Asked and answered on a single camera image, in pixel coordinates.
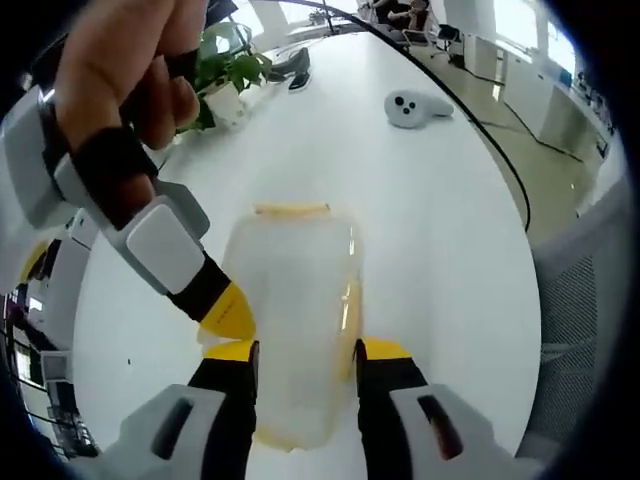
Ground white storage shelves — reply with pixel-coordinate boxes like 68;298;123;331
0;214;104;454

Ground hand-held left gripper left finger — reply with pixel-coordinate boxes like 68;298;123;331
99;339;261;480

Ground green potted plant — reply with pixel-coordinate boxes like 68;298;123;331
173;22;274;134

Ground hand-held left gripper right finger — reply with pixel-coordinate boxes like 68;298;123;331
352;337;545;480

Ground person's right hand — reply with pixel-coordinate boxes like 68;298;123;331
53;0;236;151

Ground black VR headset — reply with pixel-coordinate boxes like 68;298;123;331
266;47;314;94

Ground white VR controller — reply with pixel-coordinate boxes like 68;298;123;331
383;88;455;130

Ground black cable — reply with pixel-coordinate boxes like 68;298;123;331
279;0;532;234

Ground clear plastic buckle container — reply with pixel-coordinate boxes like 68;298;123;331
197;200;367;454

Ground row of white cabinets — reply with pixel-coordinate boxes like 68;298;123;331
464;32;617;157

